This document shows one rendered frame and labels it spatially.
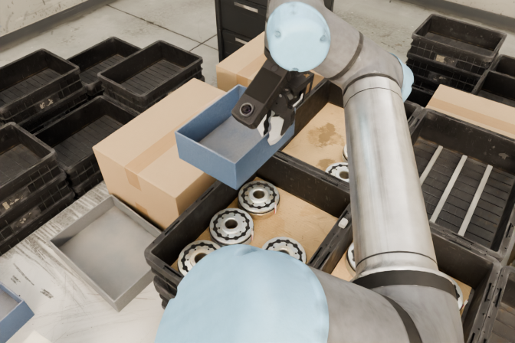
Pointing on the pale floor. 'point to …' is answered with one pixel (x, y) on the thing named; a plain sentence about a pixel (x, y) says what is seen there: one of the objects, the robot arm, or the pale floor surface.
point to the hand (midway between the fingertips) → (267, 140)
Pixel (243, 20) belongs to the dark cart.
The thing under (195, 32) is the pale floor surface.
